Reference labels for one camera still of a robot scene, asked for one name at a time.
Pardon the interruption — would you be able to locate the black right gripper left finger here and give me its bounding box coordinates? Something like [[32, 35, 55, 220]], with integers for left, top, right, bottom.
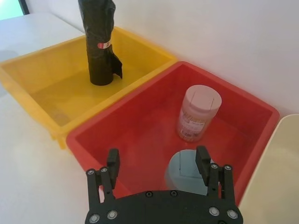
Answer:
[[85, 148, 121, 209]]

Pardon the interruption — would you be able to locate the red plastic bin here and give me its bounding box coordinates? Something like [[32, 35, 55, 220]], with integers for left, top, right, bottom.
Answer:
[[66, 61, 280, 206]]

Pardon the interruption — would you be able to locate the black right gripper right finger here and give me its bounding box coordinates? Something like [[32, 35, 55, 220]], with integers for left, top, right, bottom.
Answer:
[[195, 146, 235, 206]]

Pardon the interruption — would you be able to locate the cream plastic bin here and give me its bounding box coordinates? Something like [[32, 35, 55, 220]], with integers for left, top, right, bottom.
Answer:
[[238, 113, 299, 224]]

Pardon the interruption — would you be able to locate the dark framed glass panel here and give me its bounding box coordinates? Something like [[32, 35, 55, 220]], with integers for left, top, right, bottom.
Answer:
[[0, 0, 36, 16]]

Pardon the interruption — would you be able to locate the yellow plastic bin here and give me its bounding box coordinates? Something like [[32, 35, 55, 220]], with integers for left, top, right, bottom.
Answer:
[[0, 26, 178, 150]]

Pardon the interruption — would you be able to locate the jar with pale blue lid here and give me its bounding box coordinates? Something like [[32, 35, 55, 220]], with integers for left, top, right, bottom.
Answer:
[[164, 149, 212, 196]]

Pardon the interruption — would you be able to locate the black plastic bag roll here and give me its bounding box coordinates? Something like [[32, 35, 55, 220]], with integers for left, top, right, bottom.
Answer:
[[78, 0, 123, 87]]

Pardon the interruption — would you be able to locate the clear jar with pink lid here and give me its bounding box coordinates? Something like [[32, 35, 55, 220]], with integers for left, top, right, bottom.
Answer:
[[175, 85, 222, 143]]

